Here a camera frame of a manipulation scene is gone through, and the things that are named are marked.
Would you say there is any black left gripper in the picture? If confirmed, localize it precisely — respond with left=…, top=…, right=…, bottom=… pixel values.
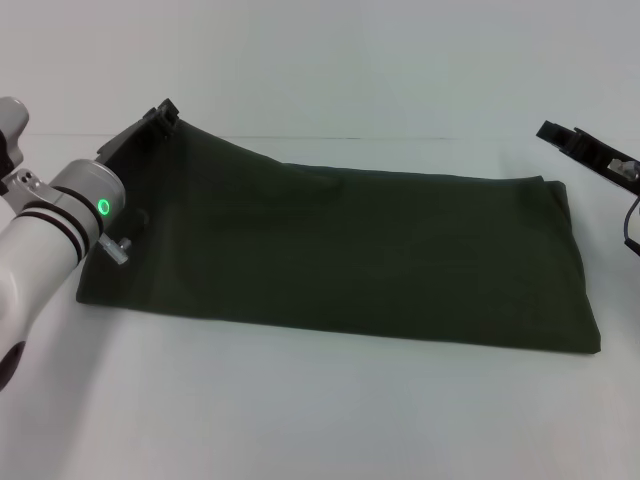
left=94, top=98, right=182, bottom=174

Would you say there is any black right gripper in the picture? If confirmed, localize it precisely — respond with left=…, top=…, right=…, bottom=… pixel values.
left=535, top=119, right=640, bottom=197

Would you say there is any dark green shirt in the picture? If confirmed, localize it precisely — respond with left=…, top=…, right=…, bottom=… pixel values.
left=74, top=117, right=602, bottom=358

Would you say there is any grey right arm cable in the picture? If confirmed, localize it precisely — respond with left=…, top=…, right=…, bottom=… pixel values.
left=623, top=195, right=640, bottom=264

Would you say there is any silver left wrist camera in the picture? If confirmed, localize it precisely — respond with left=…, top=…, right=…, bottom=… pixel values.
left=0, top=94, right=32, bottom=196

